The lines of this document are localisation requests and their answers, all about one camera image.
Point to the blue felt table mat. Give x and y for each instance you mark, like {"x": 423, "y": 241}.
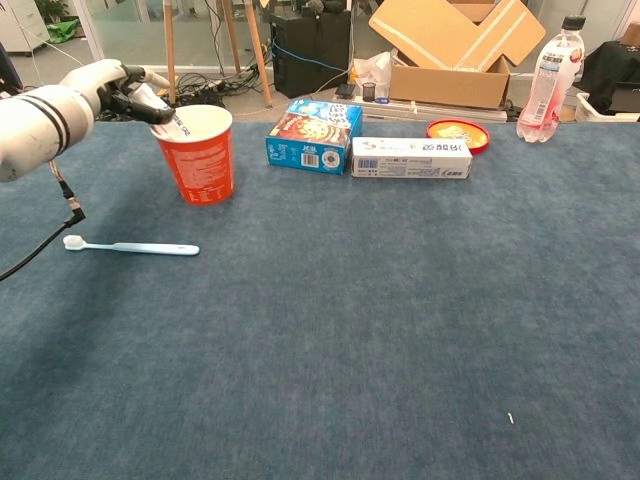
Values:
{"x": 320, "y": 310}

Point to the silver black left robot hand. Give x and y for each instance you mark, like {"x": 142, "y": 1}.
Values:
{"x": 95, "y": 82}

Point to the light blue toothbrush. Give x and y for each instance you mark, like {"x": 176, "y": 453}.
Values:
{"x": 150, "y": 247}

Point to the blue snack box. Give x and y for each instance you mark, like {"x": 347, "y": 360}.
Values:
{"x": 310, "y": 135}

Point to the white plastic bin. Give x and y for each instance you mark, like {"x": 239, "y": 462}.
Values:
{"x": 607, "y": 112}

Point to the green bag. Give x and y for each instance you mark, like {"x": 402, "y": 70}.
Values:
{"x": 62, "y": 30}

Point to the black computer tower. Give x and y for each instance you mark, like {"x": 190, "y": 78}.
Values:
{"x": 310, "y": 55}

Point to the white plastic bag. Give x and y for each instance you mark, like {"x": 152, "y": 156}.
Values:
{"x": 372, "y": 67}

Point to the red round lid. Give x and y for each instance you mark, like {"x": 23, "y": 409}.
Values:
{"x": 457, "y": 131}

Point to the black mesh pen cup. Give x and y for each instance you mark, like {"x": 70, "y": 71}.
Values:
{"x": 369, "y": 92}

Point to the white toothpaste box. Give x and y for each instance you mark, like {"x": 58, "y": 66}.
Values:
{"x": 410, "y": 157}

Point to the white patterned toothpaste tube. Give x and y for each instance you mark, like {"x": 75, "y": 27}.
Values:
{"x": 177, "y": 129}

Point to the navy rounded chair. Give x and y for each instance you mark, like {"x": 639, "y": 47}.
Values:
{"x": 10, "y": 70}

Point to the red paper cup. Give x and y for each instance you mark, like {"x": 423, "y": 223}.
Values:
{"x": 200, "y": 165}

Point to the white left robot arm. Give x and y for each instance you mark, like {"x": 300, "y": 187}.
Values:
{"x": 35, "y": 130}

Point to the small black device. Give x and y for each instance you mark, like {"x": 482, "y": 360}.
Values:
{"x": 345, "y": 91}

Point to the white cabinet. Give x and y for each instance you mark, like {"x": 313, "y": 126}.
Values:
{"x": 20, "y": 25}

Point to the clear bottle with pink drink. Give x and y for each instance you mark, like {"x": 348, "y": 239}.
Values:
{"x": 550, "y": 85}

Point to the wooden easel legs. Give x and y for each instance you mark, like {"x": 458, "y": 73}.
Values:
{"x": 170, "y": 50}

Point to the brown cardboard box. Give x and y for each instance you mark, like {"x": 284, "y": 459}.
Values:
{"x": 450, "y": 50}

